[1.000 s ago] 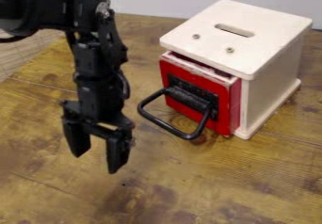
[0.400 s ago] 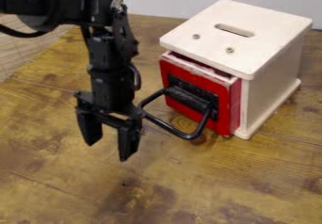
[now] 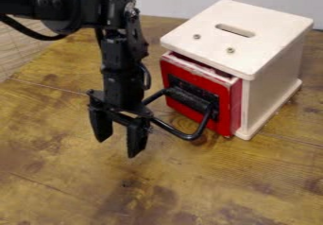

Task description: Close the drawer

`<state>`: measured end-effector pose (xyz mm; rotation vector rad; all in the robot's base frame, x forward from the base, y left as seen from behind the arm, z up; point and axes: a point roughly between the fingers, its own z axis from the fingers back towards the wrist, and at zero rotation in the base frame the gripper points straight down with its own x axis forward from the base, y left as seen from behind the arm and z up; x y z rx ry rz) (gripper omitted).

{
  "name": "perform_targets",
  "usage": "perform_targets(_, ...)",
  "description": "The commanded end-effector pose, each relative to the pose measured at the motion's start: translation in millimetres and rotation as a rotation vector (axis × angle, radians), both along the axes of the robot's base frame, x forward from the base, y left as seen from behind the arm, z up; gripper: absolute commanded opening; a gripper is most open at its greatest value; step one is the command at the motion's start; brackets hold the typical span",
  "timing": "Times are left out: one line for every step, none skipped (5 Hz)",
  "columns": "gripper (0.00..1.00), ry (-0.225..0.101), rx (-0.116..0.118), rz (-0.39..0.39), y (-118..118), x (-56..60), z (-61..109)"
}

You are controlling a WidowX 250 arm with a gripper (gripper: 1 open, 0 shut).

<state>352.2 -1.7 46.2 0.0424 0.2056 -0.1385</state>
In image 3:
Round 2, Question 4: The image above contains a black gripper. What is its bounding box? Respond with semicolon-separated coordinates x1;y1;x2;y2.
87;64;152;158

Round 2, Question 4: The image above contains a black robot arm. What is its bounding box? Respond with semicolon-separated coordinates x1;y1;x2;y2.
0;0;152;157

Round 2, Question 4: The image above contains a red drawer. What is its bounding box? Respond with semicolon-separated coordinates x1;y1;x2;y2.
160;51;243;136

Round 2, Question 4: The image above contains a white wooden drawer box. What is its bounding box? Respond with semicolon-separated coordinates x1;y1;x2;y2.
160;0;312;140

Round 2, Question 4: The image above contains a black metal drawer handle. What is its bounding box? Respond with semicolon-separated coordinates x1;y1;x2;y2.
143;75;219;141

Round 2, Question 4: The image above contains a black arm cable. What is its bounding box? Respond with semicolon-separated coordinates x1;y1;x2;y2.
0;14;152;92

